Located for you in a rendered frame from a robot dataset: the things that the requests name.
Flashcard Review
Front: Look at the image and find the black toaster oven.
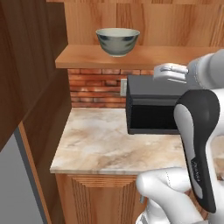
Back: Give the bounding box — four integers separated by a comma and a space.
125, 74, 191, 136

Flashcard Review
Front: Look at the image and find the blue white patterned bowl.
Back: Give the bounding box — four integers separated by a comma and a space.
95, 27, 141, 58

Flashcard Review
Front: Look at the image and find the wooden base cabinet door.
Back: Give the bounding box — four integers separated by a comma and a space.
55, 173, 149, 224

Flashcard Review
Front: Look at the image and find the dark wood cabinet door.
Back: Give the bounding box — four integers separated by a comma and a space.
0, 0, 70, 152

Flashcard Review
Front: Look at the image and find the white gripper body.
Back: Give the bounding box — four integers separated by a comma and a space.
152, 62, 189, 84

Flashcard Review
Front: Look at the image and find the white wall socket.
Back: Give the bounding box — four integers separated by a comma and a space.
120, 78, 129, 97

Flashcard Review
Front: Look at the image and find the open wooden wall cabinet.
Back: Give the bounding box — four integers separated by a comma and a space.
46, 0, 224, 71

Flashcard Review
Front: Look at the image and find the dark wood tall side panel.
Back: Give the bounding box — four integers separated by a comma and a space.
17, 69, 73, 224

